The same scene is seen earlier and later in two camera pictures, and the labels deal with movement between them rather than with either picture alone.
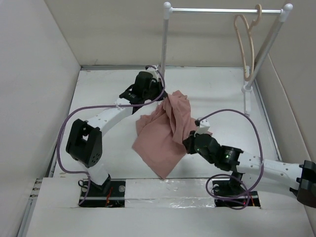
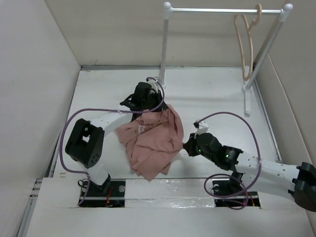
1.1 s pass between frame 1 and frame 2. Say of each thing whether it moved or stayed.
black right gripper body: stayed
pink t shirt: moved
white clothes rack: stayed
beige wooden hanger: stayed
